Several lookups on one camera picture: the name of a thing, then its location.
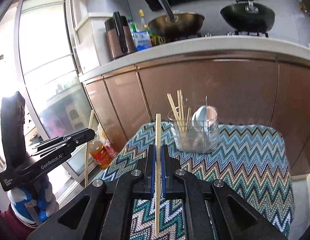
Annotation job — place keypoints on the orange oil bottle on floor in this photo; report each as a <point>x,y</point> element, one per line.
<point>100,154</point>

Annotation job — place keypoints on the glass utensil holder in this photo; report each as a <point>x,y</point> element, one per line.
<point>192,141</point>

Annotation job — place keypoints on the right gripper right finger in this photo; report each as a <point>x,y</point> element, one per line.
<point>171,188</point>

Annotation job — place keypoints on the black wok with handle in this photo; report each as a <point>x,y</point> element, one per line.
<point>249,17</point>

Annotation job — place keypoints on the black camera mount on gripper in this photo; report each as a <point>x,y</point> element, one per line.
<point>12,133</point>

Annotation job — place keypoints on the left hand white glove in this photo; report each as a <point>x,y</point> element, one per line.
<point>35,205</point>

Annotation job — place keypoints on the glass sliding door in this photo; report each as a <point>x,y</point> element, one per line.
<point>37,46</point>

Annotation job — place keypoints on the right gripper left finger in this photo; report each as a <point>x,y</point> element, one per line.
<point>144,175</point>

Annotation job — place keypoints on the gas stove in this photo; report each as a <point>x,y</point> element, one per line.
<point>228,34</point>

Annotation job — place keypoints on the dark soy sauce bottle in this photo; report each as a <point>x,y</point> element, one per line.
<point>156,39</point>

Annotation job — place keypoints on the blue white salt bag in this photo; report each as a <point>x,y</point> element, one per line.
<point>142,40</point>

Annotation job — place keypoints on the bronze wok with handle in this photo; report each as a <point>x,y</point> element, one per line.
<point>175,25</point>

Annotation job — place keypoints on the clear oil bottle yellow cap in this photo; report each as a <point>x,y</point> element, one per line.
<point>144,24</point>

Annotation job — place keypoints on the white ceramic spoon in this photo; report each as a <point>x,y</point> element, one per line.
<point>204,118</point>

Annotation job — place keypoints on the white storage box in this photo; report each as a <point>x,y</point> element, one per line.
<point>91,41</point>

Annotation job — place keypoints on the wooden chopstick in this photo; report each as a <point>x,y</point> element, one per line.
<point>181,109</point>
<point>157,172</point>
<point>188,119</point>
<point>173,107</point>

